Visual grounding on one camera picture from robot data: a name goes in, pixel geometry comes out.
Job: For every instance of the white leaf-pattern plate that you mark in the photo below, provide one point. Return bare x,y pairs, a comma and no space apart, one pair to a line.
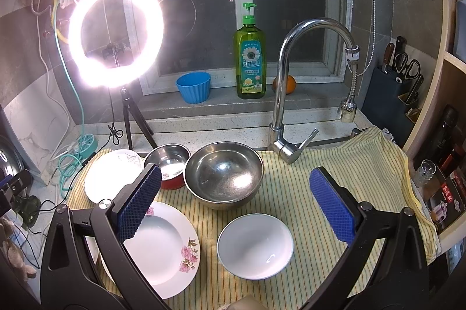
110,173

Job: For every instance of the floral deep plate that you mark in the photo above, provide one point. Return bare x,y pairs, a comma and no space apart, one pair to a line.
165,249

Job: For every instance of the small glass jar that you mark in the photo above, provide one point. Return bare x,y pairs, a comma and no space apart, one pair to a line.
424,173

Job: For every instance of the white ceramic bowl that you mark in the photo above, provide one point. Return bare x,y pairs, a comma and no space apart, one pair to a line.
255,246

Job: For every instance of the dark green suction holder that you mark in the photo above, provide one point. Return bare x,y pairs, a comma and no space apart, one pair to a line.
28,207

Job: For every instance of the steel pot lid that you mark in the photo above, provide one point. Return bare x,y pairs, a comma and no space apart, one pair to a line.
11,162

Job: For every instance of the teal round power strip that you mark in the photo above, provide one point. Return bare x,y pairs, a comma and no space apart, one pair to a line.
86,145

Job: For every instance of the orange fruit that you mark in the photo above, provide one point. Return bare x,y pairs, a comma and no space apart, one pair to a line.
290,84

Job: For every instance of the black scissors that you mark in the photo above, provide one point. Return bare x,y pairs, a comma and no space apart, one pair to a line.
406,69

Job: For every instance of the large stainless steel bowl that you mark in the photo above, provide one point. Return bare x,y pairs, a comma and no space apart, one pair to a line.
224,175

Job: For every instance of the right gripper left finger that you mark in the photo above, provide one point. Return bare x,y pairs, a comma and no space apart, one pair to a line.
68,277

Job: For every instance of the blue silicone cup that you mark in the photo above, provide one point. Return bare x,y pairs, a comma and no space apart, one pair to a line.
194,87

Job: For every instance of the gloved hand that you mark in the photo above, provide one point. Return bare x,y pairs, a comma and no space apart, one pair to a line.
13,253

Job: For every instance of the green dish soap bottle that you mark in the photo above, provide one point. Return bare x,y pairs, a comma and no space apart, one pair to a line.
249,57

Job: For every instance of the red steel bowl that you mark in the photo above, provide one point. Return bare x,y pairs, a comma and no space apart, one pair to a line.
171,159

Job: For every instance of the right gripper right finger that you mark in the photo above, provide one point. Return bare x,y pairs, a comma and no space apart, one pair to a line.
400,277

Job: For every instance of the dark knife block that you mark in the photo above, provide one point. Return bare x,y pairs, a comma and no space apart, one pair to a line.
384,106

